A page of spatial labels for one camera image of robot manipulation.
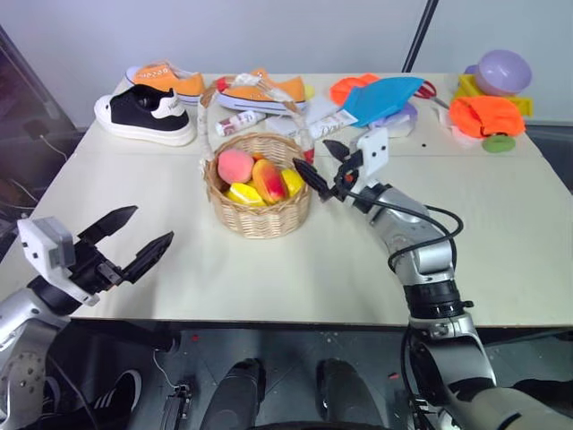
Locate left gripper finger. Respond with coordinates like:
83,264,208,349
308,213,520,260
122,230,175,285
76,205,139,244

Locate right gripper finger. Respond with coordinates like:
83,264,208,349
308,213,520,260
322,139,355,163
292,157,335,202

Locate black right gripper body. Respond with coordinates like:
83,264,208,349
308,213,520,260
328,150,365,202

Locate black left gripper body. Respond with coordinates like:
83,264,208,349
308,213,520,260
69,236,125,296

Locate yellow fruit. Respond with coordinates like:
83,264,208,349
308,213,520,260
279,168,308,199

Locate white printed carton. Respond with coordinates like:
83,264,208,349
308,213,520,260
307,111,360,141

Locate red yellow mango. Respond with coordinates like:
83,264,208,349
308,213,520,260
251,159,289,205

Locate orange plastic item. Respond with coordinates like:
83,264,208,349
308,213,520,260
329,73,382,103

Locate blue folded cloth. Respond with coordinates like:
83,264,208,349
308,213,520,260
341,76,425,130

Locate white lavender plate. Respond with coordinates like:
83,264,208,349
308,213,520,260
370,104,420,139

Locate yellow lemon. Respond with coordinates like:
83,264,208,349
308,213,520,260
222,181,269,208

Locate pink peach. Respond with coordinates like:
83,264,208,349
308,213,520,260
217,149,255,184

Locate white pink tube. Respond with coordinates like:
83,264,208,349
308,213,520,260
215,110,267,137

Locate orange canvas sneaker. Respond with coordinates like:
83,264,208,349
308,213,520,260
124,62,208,108
214,67,311,114

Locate black and white sneaker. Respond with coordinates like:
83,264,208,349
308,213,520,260
93,84,199,148

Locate white tissue paper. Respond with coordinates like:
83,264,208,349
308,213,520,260
431,105,483,150

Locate small black device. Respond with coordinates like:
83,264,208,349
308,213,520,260
22,119,49,139

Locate black striped shoe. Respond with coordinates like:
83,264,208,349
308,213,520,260
43,368,144,430

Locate dark tripod pole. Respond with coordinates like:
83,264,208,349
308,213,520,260
402,0,440,73

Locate yellow plastic block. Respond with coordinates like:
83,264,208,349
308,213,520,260
450,73,535,118

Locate black foot pedal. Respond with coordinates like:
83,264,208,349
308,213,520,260
161,379,197,430

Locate orange crumpled cloth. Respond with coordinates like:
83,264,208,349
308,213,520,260
448,95,527,139

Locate green round toy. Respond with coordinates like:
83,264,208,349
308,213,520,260
481,133,517,155

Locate dark rounded shape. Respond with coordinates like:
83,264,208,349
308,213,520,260
198,357,268,430
314,357,387,430

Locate lavender bowl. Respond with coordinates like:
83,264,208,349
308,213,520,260
474,48,535,97

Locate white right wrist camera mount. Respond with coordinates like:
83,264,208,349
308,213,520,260
355,126,390,181

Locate wicker basket with handle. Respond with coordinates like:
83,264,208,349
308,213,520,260
197,73,317,240

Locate red handled scissors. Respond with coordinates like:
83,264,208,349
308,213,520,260
413,80,451,109

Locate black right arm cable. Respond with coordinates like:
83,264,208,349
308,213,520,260
357,192,465,271

